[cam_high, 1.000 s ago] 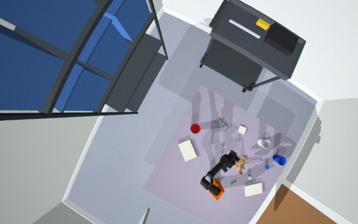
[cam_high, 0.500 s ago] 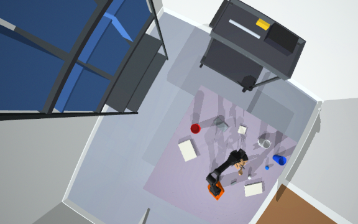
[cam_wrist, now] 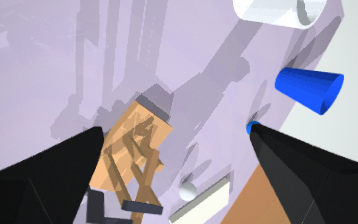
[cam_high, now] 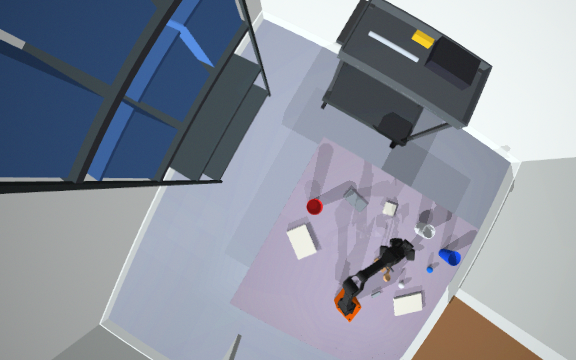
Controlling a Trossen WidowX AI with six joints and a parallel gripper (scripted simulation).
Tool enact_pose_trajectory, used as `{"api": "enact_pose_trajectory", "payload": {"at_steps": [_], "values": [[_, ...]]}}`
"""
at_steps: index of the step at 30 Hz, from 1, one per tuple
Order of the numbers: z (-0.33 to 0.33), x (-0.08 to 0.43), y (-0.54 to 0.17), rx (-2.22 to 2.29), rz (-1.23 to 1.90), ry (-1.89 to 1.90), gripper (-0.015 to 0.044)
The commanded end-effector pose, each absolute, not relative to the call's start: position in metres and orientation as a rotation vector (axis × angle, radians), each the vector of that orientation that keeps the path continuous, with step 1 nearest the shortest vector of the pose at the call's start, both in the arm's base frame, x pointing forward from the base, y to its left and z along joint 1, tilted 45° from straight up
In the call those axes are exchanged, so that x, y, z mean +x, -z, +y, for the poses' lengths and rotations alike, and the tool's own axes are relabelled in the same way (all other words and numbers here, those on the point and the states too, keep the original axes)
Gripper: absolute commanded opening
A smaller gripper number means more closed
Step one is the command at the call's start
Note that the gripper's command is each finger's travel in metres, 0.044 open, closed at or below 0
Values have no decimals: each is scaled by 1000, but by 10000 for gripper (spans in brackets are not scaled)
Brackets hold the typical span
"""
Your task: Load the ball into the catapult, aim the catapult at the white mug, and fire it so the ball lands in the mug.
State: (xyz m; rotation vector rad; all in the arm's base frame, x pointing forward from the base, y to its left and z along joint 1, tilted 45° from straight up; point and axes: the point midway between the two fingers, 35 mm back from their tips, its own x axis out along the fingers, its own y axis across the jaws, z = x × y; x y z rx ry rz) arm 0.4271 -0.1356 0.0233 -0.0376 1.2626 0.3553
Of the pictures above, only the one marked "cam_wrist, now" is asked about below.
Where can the blue cup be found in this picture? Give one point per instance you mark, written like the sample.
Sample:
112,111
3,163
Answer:
316,90

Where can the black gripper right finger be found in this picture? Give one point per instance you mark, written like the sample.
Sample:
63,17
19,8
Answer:
313,185

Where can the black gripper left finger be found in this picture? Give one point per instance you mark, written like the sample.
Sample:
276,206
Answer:
49,187

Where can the white ball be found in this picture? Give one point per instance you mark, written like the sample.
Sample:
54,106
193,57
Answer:
188,191

